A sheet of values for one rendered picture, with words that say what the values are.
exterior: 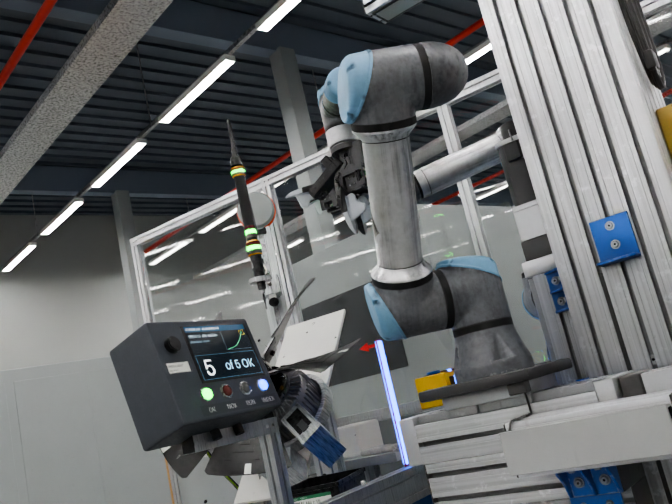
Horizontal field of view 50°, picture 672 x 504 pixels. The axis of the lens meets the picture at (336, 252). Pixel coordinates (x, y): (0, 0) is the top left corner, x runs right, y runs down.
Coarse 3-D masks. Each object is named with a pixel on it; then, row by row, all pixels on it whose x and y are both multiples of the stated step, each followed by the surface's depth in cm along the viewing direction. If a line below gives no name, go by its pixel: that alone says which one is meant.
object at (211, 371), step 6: (204, 354) 127; (210, 354) 128; (198, 360) 125; (204, 360) 126; (210, 360) 127; (216, 360) 129; (204, 366) 125; (210, 366) 126; (216, 366) 128; (204, 372) 124; (210, 372) 126; (216, 372) 127; (204, 378) 124; (210, 378) 125; (216, 378) 126; (222, 378) 127
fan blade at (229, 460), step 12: (228, 444) 191; (240, 444) 191; (252, 444) 191; (216, 456) 189; (228, 456) 188; (240, 456) 188; (252, 456) 188; (288, 456) 189; (216, 468) 186; (228, 468) 186; (240, 468) 185; (252, 468) 185; (264, 468) 185
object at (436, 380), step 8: (432, 376) 205; (440, 376) 204; (448, 376) 205; (416, 384) 208; (424, 384) 206; (432, 384) 205; (440, 384) 203; (448, 384) 203; (440, 400) 203; (424, 408) 206
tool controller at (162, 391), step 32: (224, 320) 137; (128, 352) 123; (160, 352) 119; (192, 352) 125; (224, 352) 131; (256, 352) 139; (128, 384) 122; (160, 384) 118; (192, 384) 121; (256, 384) 133; (160, 416) 117; (192, 416) 117; (224, 416) 123; (256, 416) 134
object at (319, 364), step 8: (352, 344) 198; (336, 352) 196; (344, 352) 193; (304, 360) 200; (312, 360) 196; (320, 360) 193; (328, 360) 191; (336, 360) 189; (280, 368) 201; (288, 368) 197; (296, 368) 194; (304, 368) 192; (312, 368) 190; (320, 368) 188
